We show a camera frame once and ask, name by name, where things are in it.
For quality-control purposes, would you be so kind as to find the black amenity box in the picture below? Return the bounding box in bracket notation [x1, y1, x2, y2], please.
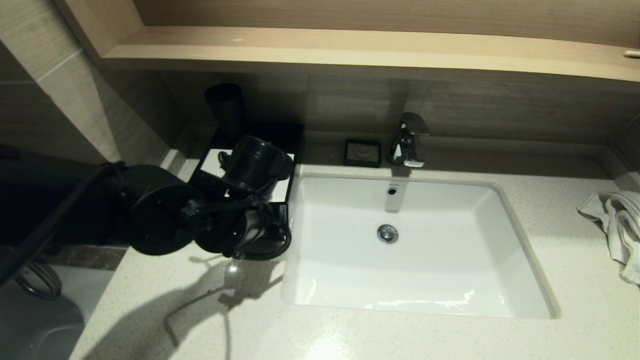
[190, 124, 306, 229]

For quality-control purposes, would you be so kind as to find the black soap dish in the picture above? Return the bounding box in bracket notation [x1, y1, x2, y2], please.
[343, 139, 382, 169]

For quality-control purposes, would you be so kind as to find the chrome sink drain stopper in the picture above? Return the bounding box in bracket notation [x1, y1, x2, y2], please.
[376, 224, 400, 245]

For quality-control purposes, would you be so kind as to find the black tumbler cup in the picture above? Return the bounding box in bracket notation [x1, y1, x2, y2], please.
[204, 83, 246, 141]

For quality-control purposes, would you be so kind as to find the chrome sink faucet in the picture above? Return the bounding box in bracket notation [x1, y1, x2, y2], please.
[387, 112, 431, 169]

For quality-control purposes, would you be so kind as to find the white sink basin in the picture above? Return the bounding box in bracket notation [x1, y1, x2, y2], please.
[280, 173, 560, 320]

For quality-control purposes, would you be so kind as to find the light wooden shelf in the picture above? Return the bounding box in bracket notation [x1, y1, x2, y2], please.
[52, 0, 640, 83]

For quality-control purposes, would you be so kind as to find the white bathtub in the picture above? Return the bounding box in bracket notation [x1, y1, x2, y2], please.
[0, 265, 117, 360]

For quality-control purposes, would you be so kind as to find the white towel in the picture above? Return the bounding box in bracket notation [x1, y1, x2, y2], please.
[575, 190, 640, 286]

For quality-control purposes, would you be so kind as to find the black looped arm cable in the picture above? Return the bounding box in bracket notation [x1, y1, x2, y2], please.
[227, 217, 293, 261]

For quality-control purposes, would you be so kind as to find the black coiled arm cable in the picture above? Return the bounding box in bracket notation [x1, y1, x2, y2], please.
[0, 161, 127, 287]

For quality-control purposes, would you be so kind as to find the metal shower hose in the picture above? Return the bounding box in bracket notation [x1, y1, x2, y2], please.
[12, 260, 64, 301]

